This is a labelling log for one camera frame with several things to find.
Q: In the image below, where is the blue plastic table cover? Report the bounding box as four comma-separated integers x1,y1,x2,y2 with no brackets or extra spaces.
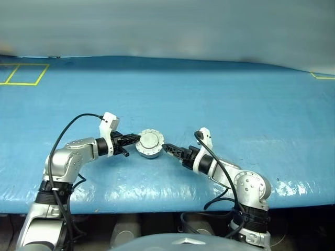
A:
0,54,335,215

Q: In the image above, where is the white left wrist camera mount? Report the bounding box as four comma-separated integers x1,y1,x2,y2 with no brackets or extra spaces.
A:
98,111,121,157

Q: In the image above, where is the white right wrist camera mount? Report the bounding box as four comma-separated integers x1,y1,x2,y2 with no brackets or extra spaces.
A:
192,127,213,174

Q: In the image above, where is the dark rounded shape under table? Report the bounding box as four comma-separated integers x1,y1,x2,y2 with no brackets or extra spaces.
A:
110,214,142,247
180,212,216,236

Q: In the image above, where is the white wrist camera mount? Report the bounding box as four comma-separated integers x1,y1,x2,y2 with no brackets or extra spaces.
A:
98,111,121,157
192,127,213,174

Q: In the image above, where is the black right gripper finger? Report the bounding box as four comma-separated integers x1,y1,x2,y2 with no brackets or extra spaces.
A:
162,143,185,156
162,146,183,161

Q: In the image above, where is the round hinged motor lid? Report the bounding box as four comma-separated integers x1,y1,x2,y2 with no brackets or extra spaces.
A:
135,128,165,155

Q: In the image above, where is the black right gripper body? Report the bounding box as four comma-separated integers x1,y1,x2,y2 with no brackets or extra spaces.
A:
180,145,200,169

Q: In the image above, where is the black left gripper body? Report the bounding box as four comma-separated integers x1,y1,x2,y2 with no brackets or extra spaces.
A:
110,131,131,158

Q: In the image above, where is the grey robot torso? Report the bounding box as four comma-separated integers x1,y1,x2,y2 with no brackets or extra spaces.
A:
109,233,234,251

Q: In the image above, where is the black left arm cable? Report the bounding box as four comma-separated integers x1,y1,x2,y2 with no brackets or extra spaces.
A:
48,112,87,251

